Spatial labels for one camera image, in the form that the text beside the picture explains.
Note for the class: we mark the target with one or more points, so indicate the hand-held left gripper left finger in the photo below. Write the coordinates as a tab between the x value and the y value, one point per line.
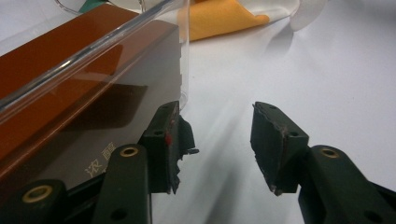
162	149

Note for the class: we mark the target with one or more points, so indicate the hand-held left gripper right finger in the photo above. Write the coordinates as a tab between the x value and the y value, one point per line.
274	146

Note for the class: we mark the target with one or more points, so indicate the clear plastic tray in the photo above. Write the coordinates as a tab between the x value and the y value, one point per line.
93	46

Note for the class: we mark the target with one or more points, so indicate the white printed tote bag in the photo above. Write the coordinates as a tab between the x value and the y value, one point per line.
218	18

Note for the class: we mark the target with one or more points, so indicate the brown rectangular box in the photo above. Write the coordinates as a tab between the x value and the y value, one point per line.
46	56

